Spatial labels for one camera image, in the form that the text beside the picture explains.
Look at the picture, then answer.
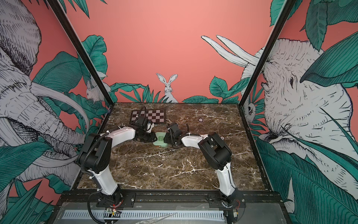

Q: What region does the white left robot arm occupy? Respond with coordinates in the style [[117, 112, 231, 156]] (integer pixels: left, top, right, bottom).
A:
[[76, 126, 157, 196]]

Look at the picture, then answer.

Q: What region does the white slotted cable duct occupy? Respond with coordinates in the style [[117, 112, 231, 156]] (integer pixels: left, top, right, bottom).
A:
[[61, 209, 225, 221]]

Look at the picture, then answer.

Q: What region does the black right frame post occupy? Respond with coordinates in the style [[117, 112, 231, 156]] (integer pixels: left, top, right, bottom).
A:
[[239, 0, 296, 109]]

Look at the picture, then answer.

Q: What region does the black left frame post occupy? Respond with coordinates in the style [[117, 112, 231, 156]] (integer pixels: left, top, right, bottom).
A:
[[47, 0, 114, 106]]

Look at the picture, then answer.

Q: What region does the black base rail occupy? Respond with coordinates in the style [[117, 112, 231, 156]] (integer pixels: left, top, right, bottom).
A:
[[57, 189, 283, 209]]

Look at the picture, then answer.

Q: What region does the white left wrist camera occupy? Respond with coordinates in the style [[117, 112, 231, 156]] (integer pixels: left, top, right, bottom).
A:
[[146, 122, 155, 133]]

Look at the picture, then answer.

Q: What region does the black frame post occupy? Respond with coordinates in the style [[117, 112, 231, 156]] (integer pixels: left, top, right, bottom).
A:
[[47, 0, 114, 106], [239, 0, 296, 109]]

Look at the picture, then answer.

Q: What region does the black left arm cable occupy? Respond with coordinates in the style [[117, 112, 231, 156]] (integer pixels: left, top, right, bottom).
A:
[[86, 191, 112, 224]]

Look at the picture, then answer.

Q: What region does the maroon checkered chess board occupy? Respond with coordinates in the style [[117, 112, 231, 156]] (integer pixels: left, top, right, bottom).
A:
[[130, 109, 166, 124]]

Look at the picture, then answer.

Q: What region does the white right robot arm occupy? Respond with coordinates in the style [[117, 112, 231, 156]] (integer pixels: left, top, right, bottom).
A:
[[164, 123, 237, 198]]

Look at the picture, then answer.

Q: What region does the green nail clipper case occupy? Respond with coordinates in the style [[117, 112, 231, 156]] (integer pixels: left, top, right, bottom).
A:
[[153, 132, 168, 147]]

